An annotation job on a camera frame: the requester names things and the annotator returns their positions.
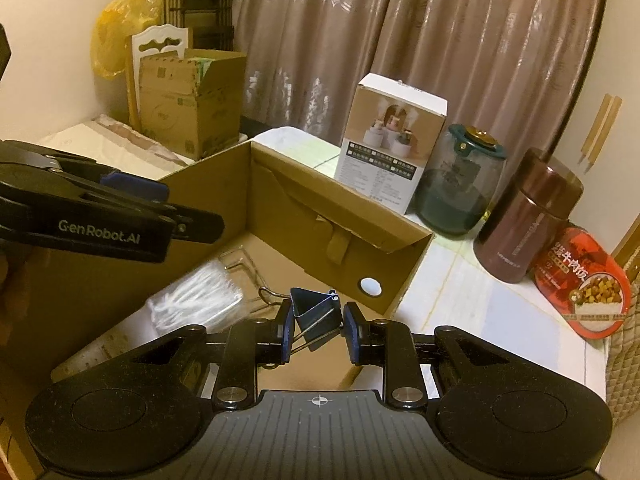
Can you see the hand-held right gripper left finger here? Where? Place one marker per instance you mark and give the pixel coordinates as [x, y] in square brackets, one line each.
[286, 335]

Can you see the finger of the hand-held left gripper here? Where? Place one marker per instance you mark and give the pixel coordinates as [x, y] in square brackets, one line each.
[135, 186]
[200, 224]

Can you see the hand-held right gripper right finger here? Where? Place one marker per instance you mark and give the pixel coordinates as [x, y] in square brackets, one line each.
[350, 332]

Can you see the blue binder clip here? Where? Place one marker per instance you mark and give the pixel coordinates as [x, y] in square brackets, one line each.
[310, 310]

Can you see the clear cotton swab box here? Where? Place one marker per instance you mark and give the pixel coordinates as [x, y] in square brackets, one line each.
[195, 290]

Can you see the brown cardboard box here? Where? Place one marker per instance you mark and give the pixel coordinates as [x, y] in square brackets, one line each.
[300, 200]

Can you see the small open cardboard box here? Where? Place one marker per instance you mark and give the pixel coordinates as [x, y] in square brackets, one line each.
[190, 110]

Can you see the white carved wooden board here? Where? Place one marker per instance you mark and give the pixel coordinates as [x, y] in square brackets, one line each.
[150, 40]

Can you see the yellow plastic bag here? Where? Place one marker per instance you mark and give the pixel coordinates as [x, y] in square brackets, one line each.
[115, 25]

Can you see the white product box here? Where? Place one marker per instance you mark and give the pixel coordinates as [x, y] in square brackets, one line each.
[390, 160]

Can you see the glass jar with green lid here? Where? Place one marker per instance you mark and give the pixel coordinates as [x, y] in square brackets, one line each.
[460, 185]

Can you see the dark slatted rack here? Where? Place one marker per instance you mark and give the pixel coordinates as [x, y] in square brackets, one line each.
[200, 10]

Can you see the brown thermos flask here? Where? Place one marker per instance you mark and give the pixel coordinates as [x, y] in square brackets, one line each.
[520, 225]

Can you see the red oval food container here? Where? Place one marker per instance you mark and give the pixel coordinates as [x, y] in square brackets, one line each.
[575, 280]

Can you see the beige quilted cover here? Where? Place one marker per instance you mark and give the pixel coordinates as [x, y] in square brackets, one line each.
[625, 360]

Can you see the brown patterned curtain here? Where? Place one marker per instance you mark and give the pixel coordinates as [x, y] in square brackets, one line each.
[450, 35]

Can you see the thin wooden strip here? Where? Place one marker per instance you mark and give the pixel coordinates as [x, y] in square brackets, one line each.
[597, 125]
[607, 130]

